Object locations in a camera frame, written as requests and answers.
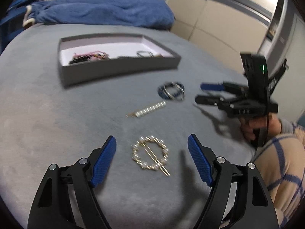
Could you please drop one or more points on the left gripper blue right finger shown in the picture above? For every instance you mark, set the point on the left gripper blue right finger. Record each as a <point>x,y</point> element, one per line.
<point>203,159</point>

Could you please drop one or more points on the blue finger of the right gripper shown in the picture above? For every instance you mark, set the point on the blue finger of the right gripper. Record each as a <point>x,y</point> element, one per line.
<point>208,100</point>
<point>226,87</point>

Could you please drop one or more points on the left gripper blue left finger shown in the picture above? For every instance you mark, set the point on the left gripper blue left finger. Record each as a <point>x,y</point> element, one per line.
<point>101,159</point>

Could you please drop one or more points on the round pearl hair clip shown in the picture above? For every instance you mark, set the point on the round pearl hair clip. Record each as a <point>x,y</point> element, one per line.
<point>158,164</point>

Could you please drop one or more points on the straight pearl hair pin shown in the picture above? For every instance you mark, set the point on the straight pearl hair pin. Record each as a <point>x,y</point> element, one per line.
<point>147,110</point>

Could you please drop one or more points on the plaid beige sleeve forearm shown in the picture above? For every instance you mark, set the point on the plaid beige sleeve forearm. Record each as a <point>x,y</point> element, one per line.
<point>281,164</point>

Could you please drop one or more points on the right hand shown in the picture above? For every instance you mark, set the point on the right hand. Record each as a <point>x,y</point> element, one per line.
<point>270,123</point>

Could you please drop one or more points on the grey bed cover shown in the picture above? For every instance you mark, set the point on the grey bed cover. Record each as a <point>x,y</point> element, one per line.
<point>43,123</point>

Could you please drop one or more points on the beige wardrobe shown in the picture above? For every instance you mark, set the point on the beige wardrobe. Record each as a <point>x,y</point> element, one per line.
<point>272,28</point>

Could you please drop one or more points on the grey shallow cardboard box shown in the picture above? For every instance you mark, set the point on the grey shallow cardboard box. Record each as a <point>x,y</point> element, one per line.
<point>84,58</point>

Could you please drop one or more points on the blue fleece blanket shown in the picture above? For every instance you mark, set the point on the blue fleece blanket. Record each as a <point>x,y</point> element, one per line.
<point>155,14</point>

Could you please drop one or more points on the blue desk shelf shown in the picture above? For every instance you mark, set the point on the blue desk shelf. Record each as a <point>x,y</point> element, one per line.
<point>12,21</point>

